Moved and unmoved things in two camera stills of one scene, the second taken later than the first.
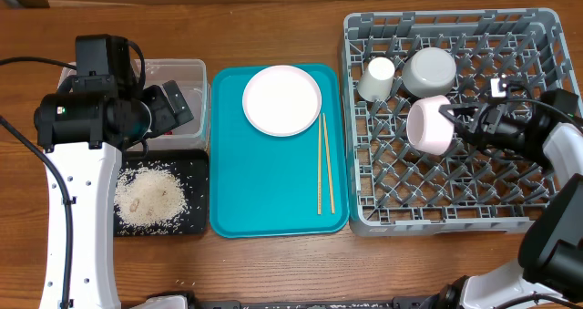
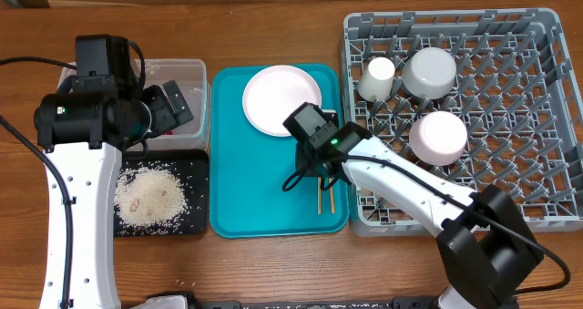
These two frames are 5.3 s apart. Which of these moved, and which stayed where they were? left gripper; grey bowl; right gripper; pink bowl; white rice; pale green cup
Moved: right gripper; pink bowl
Stayed: pale green cup; white rice; grey bowl; left gripper
